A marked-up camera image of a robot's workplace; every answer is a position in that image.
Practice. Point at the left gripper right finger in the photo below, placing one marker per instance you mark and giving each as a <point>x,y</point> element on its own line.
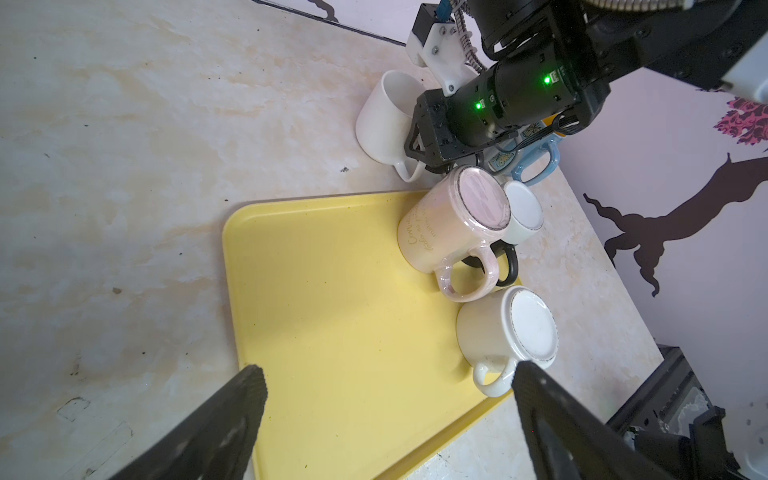
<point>565,441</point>

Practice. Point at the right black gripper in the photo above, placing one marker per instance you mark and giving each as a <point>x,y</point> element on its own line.
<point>445,130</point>

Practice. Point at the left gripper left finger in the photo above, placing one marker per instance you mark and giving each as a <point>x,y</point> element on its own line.
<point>215,441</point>

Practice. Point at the white ribbed mug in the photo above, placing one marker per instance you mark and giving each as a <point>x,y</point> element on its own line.
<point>384,122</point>

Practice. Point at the pink beige mug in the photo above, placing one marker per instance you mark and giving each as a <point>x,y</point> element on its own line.
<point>461,216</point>

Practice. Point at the blue mug yellow inside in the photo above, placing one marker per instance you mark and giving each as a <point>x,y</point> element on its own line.
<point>508,161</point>

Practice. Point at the cream white mug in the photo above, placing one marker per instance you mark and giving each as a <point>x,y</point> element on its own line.
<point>503,329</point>

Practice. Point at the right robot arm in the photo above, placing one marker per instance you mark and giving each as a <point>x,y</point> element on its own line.
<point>513,72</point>

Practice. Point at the black white mug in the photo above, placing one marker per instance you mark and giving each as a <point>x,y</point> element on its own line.
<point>522,222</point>

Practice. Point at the yellow plastic tray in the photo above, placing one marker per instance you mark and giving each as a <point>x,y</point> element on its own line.
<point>364,374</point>

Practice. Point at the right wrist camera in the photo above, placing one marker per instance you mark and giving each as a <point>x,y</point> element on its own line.
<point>440,42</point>

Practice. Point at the black base frame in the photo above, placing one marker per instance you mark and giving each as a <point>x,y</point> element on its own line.
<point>672,422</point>

